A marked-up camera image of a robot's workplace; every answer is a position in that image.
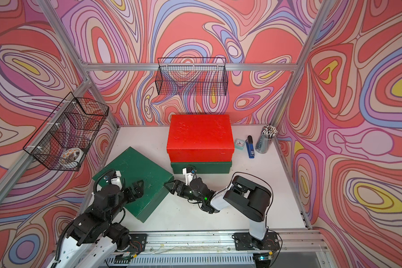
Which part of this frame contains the green shoebox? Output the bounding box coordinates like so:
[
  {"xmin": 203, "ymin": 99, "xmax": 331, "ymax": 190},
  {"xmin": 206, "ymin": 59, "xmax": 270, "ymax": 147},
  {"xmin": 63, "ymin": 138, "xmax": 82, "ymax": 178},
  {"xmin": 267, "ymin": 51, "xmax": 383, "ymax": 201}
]
[
  {"xmin": 92, "ymin": 147, "xmax": 174, "ymax": 222},
  {"xmin": 171, "ymin": 161, "xmax": 232, "ymax": 174}
]

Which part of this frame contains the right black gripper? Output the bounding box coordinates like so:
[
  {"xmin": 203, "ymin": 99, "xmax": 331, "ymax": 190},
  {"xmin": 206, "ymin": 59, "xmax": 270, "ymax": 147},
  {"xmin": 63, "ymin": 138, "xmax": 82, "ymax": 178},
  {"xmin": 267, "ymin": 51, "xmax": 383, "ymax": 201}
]
[{"xmin": 163, "ymin": 180, "xmax": 204, "ymax": 203}]

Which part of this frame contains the tape roll in basket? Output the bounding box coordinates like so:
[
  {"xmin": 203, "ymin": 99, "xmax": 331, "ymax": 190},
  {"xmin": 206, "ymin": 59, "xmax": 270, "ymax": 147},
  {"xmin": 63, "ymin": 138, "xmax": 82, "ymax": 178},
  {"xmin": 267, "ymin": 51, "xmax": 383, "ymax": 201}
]
[{"xmin": 59, "ymin": 147, "xmax": 84, "ymax": 168}]

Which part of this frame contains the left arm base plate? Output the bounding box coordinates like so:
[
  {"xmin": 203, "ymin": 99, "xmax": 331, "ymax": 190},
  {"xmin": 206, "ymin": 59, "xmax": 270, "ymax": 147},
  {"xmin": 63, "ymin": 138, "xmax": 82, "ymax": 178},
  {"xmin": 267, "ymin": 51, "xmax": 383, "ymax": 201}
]
[{"xmin": 117, "ymin": 233, "xmax": 147, "ymax": 253}]

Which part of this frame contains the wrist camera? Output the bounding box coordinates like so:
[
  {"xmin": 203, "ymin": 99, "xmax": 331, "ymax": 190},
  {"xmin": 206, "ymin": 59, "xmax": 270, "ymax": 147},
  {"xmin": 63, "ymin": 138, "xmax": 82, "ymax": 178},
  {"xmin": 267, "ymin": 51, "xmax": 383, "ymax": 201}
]
[
  {"xmin": 182, "ymin": 166, "xmax": 196, "ymax": 186},
  {"xmin": 104, "ymin": 170, "xmax": 125, "ymax": 189}
]

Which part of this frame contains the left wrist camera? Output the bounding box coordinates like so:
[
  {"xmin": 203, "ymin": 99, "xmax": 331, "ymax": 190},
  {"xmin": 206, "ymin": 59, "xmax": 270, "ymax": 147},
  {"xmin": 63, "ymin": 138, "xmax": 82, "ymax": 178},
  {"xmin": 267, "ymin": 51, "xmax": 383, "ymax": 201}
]
[{"xmin": 104, "ymin": 170, "xmax": 125, "ymax": 189}]

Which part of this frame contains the black wire basket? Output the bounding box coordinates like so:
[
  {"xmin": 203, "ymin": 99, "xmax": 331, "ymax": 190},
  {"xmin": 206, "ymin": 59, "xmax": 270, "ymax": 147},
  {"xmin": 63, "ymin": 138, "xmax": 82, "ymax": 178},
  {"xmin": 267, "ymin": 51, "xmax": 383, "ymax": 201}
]
[
  {"xmin": 23, "ymin": 93, "xmax": 109, "ymax": 172},
  {"xmin": 155, "ymin": 57, "xmax": 228, "ymax": 97}
]

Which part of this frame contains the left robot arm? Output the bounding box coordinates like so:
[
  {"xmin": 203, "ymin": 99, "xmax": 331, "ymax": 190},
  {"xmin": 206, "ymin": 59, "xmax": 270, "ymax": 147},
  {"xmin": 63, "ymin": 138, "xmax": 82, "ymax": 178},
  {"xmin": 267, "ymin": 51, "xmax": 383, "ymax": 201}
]
[{"xmin": 48, "ymin": 180, "xmax": 144, "ymax": 268}]

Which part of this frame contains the teal square clock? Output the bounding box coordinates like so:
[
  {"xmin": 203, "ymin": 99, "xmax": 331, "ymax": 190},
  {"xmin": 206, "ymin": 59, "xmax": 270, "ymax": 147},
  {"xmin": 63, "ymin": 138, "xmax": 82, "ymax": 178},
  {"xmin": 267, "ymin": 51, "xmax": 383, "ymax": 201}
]
[{"xmin": 234, "ymin": 138, "xmax": 246, "ymax": 150}]

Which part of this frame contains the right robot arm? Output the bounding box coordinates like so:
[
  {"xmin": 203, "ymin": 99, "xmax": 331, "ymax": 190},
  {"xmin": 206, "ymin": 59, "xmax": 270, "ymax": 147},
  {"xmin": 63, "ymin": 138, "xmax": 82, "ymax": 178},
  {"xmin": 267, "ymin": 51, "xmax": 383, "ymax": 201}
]
[{"xmin": 164, "ymin": 173, "xmax": 273, "ymax": 241}]

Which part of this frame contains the blue black stapler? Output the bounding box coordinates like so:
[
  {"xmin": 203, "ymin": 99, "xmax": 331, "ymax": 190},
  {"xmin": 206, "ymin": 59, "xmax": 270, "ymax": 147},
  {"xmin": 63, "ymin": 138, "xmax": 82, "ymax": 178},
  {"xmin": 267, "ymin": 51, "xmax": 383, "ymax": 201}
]
[{"xmin": 246, "ymin": 135, "xmax": 255, "ymax": 159}]

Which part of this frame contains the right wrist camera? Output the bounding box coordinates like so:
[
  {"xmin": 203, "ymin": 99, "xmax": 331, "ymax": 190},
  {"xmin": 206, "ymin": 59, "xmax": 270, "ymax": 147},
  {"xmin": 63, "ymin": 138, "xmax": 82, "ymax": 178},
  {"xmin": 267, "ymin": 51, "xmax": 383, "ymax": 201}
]
[{"xmin": 182, "ymin": 166, "xmax": 196, "ymax": 186}]

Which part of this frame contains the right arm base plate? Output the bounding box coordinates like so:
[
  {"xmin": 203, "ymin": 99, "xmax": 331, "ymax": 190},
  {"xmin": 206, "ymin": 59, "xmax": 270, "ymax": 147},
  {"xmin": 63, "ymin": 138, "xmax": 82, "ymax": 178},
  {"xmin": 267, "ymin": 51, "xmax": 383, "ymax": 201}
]
[{"xmin": 231, "ymin": 231, "xmax": 281, "ymax": 252}]

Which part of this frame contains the black wire basket left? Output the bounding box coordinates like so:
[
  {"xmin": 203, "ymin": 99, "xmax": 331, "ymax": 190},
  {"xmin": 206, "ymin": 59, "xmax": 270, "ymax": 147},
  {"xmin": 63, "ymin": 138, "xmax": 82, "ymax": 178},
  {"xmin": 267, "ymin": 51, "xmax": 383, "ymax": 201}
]
[{"xmin": 23, "ymin": 93, "xmax": 109, "ymax": 172}]

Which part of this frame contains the mesh cup of pencils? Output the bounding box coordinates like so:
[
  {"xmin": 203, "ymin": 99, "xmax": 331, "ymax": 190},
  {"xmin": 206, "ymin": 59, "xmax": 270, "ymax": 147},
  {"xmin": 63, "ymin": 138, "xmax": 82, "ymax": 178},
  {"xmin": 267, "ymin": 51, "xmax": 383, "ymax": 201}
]
[{"xmin": 255, "ymin": 125, "xmax": 278, "ymax": 154}]

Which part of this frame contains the black wire basket back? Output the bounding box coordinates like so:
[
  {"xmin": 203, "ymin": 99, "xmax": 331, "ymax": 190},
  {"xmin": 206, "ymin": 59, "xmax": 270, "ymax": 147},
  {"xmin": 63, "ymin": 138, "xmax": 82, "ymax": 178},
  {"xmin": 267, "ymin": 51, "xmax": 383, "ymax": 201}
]
[{"xmin": 155, "ymin": 57, "xmax": 228, "ymax": 97}]

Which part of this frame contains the red shoebox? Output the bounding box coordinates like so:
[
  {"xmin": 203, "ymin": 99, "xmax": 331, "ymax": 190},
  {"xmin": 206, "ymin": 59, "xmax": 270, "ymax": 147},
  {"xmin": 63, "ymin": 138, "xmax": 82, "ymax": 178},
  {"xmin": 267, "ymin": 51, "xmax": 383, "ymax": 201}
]
[{"xmin": 166, "ymin": 115, "xmax": 235, "ymax": 163}]

